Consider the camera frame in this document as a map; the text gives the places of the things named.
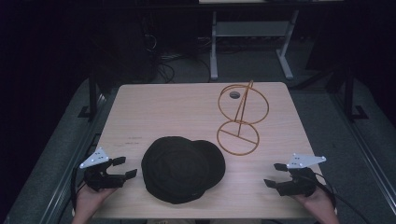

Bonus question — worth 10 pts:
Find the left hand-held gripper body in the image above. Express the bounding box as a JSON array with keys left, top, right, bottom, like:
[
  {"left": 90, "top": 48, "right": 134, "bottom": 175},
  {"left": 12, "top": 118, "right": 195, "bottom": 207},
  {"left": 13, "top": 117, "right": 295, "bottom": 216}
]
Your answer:
[{"left": 78, "top": 147, "right": 126, "bottom": 192}]

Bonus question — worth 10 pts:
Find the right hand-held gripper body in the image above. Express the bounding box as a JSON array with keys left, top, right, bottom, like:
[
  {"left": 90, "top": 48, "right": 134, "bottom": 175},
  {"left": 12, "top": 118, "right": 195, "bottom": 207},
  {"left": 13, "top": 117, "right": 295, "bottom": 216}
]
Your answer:
[{"left": 276, "top": 152, "right": 327, "bottom": 198}]

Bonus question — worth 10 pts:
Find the black hat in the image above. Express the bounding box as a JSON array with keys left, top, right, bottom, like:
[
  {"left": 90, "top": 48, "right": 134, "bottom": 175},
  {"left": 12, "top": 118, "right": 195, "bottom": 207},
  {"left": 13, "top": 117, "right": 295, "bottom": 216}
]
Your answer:
[{"left": 140, "top": 135, "right": 227, "bottom": 205}]

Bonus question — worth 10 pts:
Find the person's left hand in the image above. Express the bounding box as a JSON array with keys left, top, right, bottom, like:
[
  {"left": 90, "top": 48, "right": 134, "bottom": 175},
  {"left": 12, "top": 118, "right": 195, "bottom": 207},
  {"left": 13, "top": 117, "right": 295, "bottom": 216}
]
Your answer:
[{"left": 75, "top": 185, "right": 118, "bottom": 217}]

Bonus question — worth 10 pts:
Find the person's right hand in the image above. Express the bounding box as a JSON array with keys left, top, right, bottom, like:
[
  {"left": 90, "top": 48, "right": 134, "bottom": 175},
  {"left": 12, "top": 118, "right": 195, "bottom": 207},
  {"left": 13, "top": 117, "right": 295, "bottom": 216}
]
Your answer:
[{"left": 293, "top": 186, "right": 337, "bottom": 217}]

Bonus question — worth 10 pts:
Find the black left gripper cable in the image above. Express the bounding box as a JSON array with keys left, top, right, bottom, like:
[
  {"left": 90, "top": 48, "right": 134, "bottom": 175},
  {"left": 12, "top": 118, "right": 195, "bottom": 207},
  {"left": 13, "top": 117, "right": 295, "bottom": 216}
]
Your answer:
[{"left": 70, "top": 166, "right": 88, "bottom": 213}]

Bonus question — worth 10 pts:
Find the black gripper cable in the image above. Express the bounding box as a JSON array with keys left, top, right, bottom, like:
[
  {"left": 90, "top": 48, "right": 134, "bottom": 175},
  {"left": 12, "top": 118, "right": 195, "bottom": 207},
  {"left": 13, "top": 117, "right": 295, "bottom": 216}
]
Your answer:
[
  {"left": 70, "top": 166, "right": 88, "bottom": 213},
  {"left": 313, "top": 172, "right": 372, "bottom": 224}
]

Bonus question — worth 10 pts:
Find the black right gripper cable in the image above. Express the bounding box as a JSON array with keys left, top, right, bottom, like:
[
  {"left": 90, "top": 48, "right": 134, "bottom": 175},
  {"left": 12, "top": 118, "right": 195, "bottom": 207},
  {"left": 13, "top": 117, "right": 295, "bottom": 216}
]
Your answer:
[{"left": 313, "top": 172, "right": 372, "bottom": 224}]

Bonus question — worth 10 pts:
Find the gold wire hat stand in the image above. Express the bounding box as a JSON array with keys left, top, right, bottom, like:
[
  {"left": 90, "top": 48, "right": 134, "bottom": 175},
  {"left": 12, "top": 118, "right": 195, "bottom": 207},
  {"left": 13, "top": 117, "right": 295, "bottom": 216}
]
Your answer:
[{"left": 216, "top": 79, "right": 270, "bottom": 157}]

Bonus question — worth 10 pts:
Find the black metal post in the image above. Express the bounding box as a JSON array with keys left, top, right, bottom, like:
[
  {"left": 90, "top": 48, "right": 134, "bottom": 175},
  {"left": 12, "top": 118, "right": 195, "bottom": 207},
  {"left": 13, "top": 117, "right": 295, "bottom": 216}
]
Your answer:
[
  {"left": 343, "top": 66, "right": 370, "bottom": 123},
  {"left": 78, "top": 73, "right": 99, "bottom": 123}
]

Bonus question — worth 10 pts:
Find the bundle of floor cables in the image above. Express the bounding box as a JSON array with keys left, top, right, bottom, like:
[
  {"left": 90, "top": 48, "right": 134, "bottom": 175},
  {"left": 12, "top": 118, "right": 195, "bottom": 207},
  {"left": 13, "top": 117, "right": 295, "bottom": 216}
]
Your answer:
[{"left": 141, "top": 32, "right": 213, "bottom": 84}]

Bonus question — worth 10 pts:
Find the grey metal desk frame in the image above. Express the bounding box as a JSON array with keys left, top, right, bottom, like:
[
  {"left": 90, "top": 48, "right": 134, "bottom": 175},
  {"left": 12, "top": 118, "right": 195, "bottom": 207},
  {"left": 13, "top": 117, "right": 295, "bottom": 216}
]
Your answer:
[{"left": 209, "top": 9, "right": 300, "bottom": 81}]

